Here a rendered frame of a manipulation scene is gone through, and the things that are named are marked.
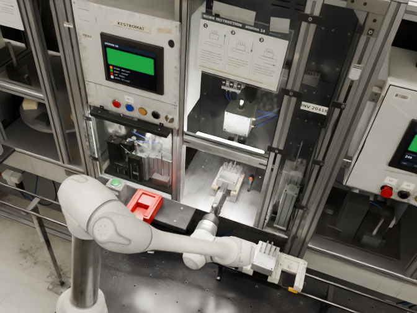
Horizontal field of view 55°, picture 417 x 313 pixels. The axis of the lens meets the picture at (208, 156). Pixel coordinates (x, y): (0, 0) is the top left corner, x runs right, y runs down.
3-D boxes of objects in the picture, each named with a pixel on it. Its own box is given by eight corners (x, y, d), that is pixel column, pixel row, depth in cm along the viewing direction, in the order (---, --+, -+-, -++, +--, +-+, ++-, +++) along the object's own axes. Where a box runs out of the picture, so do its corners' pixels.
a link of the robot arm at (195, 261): (195, 242, 176) (223, 246, 171) (182, 271, 165) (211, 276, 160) (189, 225, 170) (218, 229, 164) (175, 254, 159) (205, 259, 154)
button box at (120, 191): (107, 201, 193) (105, 185, 185) (115, 190, 199) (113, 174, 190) (121, 207, 191) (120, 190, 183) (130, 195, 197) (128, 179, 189)
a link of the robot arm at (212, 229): (215, 232, 167) (219, 222, 171) (194, 225, 169) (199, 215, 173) (213, 244, 173) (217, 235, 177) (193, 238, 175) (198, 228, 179)
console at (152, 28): (84, 107, 171) (66, 0, 140) (118, 75, 191) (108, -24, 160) (174, 134, 163) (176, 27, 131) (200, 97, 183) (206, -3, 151)
